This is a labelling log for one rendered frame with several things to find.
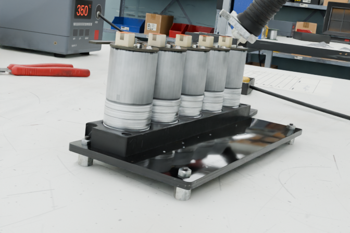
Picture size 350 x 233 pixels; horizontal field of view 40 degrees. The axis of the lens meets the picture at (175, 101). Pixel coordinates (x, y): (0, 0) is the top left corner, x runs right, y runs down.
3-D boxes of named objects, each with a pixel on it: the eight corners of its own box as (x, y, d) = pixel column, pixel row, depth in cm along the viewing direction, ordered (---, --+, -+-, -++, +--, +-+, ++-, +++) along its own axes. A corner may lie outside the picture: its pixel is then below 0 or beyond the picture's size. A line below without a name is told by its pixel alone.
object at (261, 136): (211, 121, 38) (213, 107, 38) (300, 143, 35) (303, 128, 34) (65, 163, 25) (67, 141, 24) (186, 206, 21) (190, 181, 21)
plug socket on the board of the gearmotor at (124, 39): (137, 47, 24) (138, 34, 24) (126, 47, 23) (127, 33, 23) (124, 44, 24) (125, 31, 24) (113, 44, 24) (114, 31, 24)
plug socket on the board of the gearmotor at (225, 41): (233, 47, 34) (234, 37, 33) (227, 47, 33) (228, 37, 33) (222, 45, 34) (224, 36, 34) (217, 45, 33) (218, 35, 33)
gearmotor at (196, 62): (206, 128, 31) (217, 47, 30) (187, 133, 29) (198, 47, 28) (173, 119, 32) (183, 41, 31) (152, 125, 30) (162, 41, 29)
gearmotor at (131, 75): (157, 142, 26) (167, 47, 25) (129, 151, 24) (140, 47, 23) (121, 132, 27) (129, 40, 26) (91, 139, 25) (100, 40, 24)
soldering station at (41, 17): (102, 55, 77) (108, -8, 75) (66, 59, 66) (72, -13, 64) (18, 42, 80) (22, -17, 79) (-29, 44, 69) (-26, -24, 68)
